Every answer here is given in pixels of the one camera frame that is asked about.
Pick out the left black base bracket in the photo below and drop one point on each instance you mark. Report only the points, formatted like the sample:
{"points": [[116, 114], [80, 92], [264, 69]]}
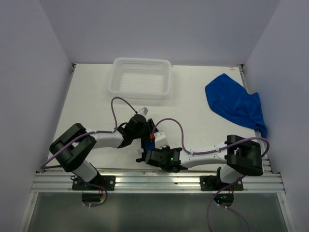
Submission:
{"points": [[105, 181]]}

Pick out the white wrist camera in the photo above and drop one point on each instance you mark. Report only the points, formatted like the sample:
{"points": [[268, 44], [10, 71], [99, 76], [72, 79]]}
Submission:
{"points": [[143, 111], [160, 140]]}

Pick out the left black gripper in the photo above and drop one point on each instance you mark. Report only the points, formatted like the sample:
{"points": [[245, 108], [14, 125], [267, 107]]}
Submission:
{"points": [[149, 123]]}

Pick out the white plastic mesh basket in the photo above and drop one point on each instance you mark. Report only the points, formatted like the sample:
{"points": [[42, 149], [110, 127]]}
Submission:
{"points": [[140, 78]]}

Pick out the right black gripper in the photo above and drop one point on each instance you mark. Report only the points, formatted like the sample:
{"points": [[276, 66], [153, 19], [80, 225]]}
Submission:
{"points": [[166, 148]]}

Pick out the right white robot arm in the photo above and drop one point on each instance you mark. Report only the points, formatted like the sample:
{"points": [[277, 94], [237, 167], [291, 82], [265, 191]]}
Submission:
{"points": [[237, 156]]}

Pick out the black base bracket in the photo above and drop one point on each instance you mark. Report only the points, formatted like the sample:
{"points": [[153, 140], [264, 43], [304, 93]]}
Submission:
{"points": [[105, 181], [211, 183]]}

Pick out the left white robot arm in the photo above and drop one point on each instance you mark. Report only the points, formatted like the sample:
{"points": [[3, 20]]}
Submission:
{"points": [[74, 145]]}

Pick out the aluminium mounting rail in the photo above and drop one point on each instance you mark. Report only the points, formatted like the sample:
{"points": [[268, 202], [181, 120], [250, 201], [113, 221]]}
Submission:
{"points": [[154, 181]]}

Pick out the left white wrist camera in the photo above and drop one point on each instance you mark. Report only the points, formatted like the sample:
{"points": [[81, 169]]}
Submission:
{"points": [[143, 111]]}

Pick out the crumpled blue towel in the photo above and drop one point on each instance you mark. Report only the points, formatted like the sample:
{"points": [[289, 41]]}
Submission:
{"points": [[230, 100]]}

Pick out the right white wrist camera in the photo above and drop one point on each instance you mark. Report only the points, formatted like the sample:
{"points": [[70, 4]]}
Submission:
{"points": [[160, 140]]}

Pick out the blue towel with black trim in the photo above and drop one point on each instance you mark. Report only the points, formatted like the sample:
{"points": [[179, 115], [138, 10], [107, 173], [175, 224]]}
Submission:
{"points": [[145, 147]]}

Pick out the right black base bracket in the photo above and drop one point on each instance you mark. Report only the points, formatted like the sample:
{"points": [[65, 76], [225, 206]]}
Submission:
{"points": [[211, 183]]}

